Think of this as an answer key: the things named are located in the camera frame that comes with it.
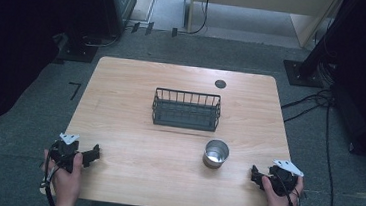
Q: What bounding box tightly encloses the black floor cables bundle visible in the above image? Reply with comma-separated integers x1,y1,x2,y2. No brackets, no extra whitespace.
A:
279,85,336,128

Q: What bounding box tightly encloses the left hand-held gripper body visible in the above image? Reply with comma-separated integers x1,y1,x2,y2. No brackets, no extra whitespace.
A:
46,132,86,175

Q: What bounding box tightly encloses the thin black hanging cable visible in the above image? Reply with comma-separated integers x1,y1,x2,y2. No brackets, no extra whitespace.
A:
176,0,212,38

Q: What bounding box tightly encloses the person's right hand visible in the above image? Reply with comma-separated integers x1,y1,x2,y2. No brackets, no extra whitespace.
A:
258,172,306,206

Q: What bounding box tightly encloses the light wooden cabinet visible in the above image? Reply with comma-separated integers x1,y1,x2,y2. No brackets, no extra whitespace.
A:
186,0,346,53

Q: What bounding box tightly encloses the left hand-held gripper cable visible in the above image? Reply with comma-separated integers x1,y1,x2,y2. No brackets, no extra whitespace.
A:
36,140,68,206

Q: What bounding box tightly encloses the black stand with base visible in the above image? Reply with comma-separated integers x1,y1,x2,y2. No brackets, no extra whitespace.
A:
51,21,125,67

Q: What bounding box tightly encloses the black wire basket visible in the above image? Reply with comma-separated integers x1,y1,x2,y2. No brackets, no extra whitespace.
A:
150,86,223,133

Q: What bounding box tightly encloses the metal cup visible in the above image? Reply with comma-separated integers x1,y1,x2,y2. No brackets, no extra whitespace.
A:
201,138,232,171

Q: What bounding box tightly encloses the black equipment cabinet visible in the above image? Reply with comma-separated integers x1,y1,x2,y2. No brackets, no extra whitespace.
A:
90,0,138,41

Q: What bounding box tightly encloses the black metal stand base plate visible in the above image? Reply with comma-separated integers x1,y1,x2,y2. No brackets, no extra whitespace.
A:
281,59,327,89

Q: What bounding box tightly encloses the long black floor cable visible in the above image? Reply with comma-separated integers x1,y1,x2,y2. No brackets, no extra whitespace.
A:
317,103,344,206

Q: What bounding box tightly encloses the black round table grommet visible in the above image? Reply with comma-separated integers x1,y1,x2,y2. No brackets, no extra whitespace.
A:
213,79,228,90

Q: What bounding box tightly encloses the person's left hand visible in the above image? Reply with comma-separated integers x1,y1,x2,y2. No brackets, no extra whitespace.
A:
39,148,85,206

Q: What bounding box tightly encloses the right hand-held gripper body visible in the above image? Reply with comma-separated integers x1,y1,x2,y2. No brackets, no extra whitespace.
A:
264,158,306,199

